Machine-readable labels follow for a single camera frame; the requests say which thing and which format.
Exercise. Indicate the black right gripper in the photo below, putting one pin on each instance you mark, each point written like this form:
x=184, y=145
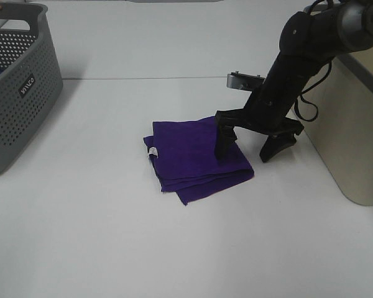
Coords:
x=267, y=107

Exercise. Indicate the purple towel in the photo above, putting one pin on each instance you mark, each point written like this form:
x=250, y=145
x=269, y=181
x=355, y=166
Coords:
x=182, y=155

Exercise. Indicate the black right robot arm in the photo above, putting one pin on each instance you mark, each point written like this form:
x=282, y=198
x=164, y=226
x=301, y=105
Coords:
x=310, y=40

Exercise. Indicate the beige basket with grey rim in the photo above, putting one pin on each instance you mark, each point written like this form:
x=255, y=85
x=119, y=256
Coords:
x=343, y=132

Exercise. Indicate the grey perforated plastic basket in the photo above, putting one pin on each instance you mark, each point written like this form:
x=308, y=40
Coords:
x=31, y=81

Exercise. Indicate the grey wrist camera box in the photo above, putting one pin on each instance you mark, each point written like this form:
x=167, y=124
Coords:
x=245, y=82

